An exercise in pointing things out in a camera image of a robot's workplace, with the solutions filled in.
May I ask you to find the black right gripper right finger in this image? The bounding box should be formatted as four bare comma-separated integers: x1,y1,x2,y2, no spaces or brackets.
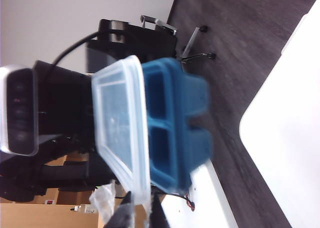
144,193,171,228

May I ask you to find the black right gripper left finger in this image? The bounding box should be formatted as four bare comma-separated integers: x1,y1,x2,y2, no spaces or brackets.
106,191,135,228

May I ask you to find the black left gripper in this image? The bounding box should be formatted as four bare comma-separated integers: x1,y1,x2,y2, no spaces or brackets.
32,59,99,154

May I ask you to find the clear plastic tray lid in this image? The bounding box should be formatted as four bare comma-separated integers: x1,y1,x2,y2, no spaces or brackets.
91,54,152,207

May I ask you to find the blue ice cube tray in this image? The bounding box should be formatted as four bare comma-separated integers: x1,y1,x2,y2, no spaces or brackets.
141,57,215,192

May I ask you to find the crumpled clear plastic bag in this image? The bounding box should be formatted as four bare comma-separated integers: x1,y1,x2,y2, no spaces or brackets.
88,183,118,225

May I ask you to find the small cardboard box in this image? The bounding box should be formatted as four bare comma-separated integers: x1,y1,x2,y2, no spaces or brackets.
41,154,93,206

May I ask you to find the large cardboard box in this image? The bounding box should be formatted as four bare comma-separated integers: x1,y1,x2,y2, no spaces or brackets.
0,201,105,228

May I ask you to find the red and black wire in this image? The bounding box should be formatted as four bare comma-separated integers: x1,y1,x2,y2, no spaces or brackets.
174,186,199,212

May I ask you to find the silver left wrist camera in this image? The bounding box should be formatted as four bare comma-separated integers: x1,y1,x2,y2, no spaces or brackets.
0,64,41,157

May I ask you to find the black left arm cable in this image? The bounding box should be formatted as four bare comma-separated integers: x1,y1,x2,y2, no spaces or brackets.
51,30,101,65

